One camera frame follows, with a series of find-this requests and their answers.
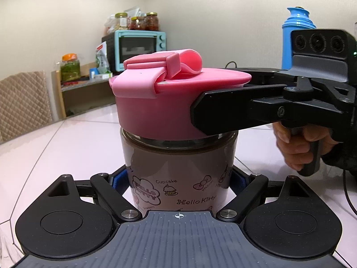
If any blue thermos flask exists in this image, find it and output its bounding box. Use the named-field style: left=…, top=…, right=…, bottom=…
left=281, top=6, right=318, bottom=70

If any short jar with red contents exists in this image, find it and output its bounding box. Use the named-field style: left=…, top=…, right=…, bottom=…
left=129, top=16, right=146, bottom=31

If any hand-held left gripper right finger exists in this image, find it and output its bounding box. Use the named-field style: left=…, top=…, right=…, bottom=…
left=216, top=170, right=311, bottom=224

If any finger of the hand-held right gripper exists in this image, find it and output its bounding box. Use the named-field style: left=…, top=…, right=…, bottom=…
left=219, top=67, right=296, bottom=86
left=190, top=77, right=352, bottom=135

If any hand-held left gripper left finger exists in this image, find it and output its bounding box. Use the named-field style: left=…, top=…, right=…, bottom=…
left=45, top=172, right=141, bottom=224

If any tall jar with red contents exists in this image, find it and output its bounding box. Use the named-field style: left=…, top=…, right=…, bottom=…
left=145, top=12, right=160, bottom=31

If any quilted beige chair back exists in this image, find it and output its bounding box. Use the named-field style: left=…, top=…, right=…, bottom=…
left=0, top=70, right=55, bottom=143

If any green and white packet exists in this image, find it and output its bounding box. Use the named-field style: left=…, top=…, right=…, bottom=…
left=94, top=41, right=109, bottom=75

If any pink cartoon print bottle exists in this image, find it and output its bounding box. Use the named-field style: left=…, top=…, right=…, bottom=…
left=120, top=127, right=239, bottom=219

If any glass jar with pale contents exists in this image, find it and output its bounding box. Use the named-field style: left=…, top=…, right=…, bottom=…
left=114, top=12, right=129, bottom=31

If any teal toaster oven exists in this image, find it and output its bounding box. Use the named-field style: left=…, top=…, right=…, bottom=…
left=102, top=30, right=167, bottom=73

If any pink bottle cap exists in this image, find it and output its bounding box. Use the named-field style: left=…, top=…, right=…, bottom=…
left=108, top=48, right=252, bottom=140

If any wooden shelf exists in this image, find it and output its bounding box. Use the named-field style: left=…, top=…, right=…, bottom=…
left=51, top=61, right=121, bottom=119

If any person's right hand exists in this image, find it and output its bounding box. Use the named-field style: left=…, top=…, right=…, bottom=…
left=272, top=121, right=340, bottom=171

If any black cable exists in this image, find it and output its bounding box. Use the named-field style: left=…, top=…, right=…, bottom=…
left=342, top=170, right=357, bottom=217

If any white plastic bag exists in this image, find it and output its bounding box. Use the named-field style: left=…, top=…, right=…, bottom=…
left=127, top=5, right=147, bottom=17

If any pickle jar with orange lid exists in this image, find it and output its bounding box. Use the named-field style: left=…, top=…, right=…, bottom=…
left=60, top=53, right=81, bottom=82

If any person's right forearm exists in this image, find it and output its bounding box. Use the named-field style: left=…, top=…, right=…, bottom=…
left=320, top=141, right=357, bottom=174

